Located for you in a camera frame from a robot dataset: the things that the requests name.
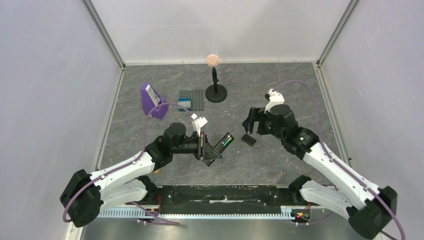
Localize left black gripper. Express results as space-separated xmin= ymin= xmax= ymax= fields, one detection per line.
xmin=171 ymin=131 xmax=222 ymax=161

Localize black battery cover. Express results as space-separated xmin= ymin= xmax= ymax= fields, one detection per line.
xmin=241 ymin=133 xmax=257 ymax=147

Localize black remote control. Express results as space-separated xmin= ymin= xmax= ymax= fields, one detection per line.
xmin=214 ymin=132 xmax=235 ymax=154

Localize green AAA battery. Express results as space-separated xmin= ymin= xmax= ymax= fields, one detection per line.
xmin=222 ymin=135 xmax=233 ymax=147

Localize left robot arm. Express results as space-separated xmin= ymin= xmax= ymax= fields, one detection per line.
xmin=59 ymin=122 xmax=234 ymax=228

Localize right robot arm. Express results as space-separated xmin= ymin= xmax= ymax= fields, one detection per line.
xmin=242 ymin=104 xmax=398 ymax=240

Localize black stand with pink ball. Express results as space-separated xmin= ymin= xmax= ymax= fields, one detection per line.
xmin=205 ymin=54 xmax=228 ymax=103

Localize blue white lego bricks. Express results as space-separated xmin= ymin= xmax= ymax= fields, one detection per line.
xmin=177 ymin=98 xmax=192 ymax=112

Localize grey lego baseplate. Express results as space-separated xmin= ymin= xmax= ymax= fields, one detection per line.
xmin=178 ymin=89 xmax=205 ymax=111

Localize purple metronome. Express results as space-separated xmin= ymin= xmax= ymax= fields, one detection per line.
xmin=140 ymin=82 xmax=169 ymax=120

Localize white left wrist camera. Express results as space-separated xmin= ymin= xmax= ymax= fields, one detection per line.
xmin=191 ymin=113 xmax=208 ymax=136

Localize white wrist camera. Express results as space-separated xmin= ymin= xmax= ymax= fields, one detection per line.
xmin=265 ymin=88 xmax=285 ymax=112
xmin=191 ymin=113 xmax=208 ymax=136

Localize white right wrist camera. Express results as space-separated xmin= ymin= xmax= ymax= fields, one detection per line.
xmin=265 ymin=88 xmax=285 ymax=112

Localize black base frame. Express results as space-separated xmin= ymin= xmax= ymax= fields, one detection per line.
xmin=138 ymin=185 xmax=308 ymax=215

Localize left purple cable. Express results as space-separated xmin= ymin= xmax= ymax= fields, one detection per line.
xmin=62 ymin=101 xmax=196 ymax=223

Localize white cable duct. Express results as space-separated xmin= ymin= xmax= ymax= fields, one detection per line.
xmin=97 ymin=206 xmax=302 ymax=221

